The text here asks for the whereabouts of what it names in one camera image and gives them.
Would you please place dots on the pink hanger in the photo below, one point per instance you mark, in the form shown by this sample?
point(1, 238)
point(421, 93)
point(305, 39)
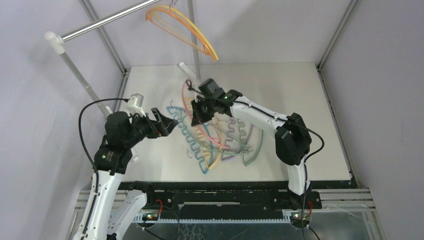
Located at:
point(214, 141)

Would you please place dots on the circuit board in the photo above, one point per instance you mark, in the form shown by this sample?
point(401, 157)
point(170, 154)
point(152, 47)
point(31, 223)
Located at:
point(150, 217)
point(297, 217)

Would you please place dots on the left circuit board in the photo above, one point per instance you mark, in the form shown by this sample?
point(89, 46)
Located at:
point(150, 217)

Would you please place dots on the teal wavy hanger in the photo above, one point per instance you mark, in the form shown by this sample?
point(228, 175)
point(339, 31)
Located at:
point(250, 139)

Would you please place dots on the yellow smooth hanger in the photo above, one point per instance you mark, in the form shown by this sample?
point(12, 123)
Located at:
point(202, 36)

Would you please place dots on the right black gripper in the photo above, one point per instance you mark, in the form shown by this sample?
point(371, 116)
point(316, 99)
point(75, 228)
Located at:
point(205, 107)

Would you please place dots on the purple wavy hanger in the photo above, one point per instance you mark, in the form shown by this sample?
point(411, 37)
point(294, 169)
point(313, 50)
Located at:
point(237, 136)

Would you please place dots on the blue wavy hanger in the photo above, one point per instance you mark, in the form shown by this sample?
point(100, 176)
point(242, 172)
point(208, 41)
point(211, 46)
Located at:
point(199, 148)

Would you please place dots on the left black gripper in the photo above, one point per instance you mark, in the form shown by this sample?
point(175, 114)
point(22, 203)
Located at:
point(155, 131)

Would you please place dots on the yellow wavy hanger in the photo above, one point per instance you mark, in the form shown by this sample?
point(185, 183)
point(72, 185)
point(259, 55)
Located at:
point(212, 132)

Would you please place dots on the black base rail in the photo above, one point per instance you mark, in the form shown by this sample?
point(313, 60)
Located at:
point(233, 201)

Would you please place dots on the aluminium frame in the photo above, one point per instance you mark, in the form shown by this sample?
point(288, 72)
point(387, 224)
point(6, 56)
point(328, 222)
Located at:
point(200, 43)

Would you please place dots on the chrome and white garment rack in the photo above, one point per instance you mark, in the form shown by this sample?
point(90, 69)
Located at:
point(95, 61)

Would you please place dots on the right circuit board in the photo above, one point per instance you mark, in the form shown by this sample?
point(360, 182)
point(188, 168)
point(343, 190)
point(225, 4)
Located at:
point(297, 217)

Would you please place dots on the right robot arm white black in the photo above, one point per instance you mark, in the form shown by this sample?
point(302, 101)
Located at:
point(291, 138)

